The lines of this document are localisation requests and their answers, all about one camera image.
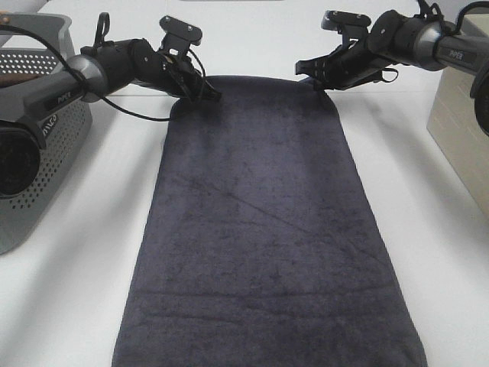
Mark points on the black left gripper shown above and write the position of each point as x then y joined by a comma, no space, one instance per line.
165,72

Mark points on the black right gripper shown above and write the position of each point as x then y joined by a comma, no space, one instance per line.
362,63

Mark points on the dark grey towel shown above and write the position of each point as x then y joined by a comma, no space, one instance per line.
260,247

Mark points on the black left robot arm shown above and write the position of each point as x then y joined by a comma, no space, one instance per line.
92,75

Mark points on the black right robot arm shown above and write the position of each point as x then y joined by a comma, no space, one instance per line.
426,40

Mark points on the beige fabric storage box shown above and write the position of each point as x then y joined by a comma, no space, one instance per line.
452,124

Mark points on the grey perforated plastic basket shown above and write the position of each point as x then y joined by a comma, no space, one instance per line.
69,127

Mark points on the brown cloth in basket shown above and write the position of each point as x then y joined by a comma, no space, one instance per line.
11,79

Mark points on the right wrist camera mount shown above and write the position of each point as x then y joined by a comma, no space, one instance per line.
351,26

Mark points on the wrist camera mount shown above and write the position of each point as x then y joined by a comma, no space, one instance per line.
351,26
179,36

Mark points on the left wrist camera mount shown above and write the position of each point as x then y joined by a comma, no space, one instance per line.
179,36

